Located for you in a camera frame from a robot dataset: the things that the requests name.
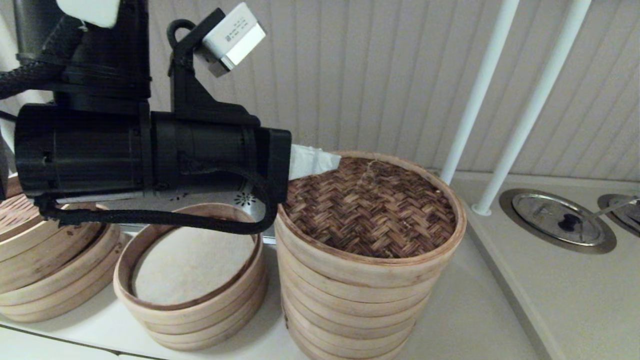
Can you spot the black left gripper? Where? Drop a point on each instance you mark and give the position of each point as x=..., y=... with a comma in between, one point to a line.
x=210, y=145

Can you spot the woven bamboo steamer lid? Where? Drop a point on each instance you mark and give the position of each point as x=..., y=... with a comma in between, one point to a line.
x=370, y=210

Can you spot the white cloth steamer liner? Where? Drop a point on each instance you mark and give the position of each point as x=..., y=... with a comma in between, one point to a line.
x=195, y=265

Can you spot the tall bamboo steamer stack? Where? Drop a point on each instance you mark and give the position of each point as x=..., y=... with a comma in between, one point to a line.
x=350, y=320

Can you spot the short bamboo steamer stack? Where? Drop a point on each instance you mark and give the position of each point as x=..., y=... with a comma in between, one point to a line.
x=200, y=325

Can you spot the round steel lid black knob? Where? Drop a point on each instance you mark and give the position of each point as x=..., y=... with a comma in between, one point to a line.
x=540, y=210

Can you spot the round steel pot lid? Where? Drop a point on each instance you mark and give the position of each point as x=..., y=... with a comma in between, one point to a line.
x=625, y=215

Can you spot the perforated steel steam panel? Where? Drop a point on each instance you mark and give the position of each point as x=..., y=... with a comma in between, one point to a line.
x=247, y=206

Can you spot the white metal pole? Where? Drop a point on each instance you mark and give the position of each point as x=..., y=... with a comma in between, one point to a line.
x=535, y=100
x=475, y=95

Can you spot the black braided arm sleeve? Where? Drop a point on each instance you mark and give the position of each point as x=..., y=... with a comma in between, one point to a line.
x=30, y=75

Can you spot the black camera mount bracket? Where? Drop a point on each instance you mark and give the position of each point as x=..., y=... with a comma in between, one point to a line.
x=190, y=95

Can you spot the silver white wrist camera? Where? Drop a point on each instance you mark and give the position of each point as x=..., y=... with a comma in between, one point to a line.
x=235, y=37

